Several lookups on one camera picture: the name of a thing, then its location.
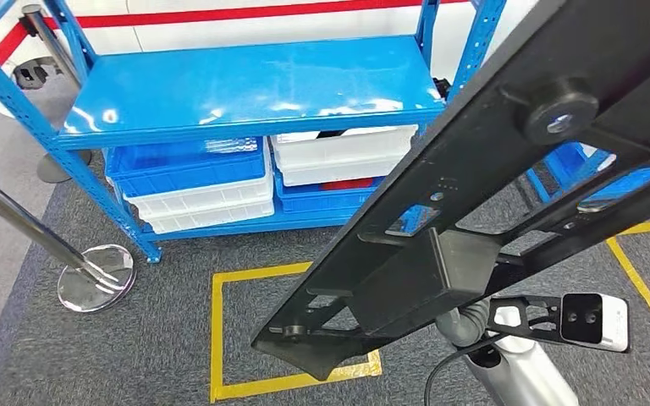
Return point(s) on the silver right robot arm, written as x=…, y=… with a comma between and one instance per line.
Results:
x=515, y=375

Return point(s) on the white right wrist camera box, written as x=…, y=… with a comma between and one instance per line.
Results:
x=611, y=325

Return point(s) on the blue metal shelf rack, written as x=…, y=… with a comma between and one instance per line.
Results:
x=218, y=84

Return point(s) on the black plastic frame part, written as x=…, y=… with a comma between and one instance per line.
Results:
x=471, y=168

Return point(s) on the chrome stanchion post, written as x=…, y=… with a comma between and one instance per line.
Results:
x=22, y=221
x=50, y=42

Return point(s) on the white car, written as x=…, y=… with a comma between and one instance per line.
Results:
x=302, y=28

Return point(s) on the red item in bin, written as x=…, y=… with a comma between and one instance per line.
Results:
x=347, y=184

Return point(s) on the black pole stand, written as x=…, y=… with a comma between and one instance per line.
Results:
x=56, y=171

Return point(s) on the chrome stanchion base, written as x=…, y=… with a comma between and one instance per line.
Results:
x=78, y=297

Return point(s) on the yellow floor tape square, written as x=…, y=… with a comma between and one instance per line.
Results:
x=217, y=336

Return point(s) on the blue plastic bin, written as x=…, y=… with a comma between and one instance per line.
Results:
x=314, y=201
x=190, y=168

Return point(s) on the blue wheeled shelf rack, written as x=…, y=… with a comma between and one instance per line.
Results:
x=560, y=162

